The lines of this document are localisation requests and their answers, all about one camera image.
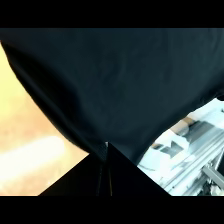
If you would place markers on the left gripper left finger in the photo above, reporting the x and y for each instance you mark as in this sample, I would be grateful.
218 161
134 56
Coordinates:
80 180

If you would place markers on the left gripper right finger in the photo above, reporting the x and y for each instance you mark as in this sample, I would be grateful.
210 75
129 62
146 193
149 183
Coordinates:
133 181

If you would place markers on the black garment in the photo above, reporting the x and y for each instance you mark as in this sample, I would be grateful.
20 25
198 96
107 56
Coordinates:
113 83

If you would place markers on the silver frame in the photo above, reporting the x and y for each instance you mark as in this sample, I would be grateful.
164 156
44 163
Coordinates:
196 160

